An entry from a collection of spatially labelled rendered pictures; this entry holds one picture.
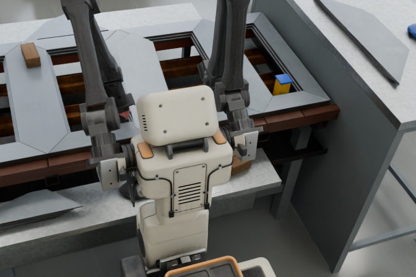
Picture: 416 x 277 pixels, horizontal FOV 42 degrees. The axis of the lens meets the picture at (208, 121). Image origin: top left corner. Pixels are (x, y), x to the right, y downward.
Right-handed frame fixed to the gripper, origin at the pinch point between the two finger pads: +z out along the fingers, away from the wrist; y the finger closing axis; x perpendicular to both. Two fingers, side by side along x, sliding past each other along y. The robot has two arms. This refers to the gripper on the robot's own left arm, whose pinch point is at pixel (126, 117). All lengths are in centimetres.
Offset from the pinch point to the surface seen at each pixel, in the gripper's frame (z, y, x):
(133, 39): 5, -16, -53
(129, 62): 3.0, -9.8, -35.6
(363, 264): 108, -89, 50
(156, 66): 5.5, -20.4, -29.8
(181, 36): 12, -39, -53
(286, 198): 84, -64, 11
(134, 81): 2.5, -8.7, -21.7
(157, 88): 4.4, -16.8, -14.5
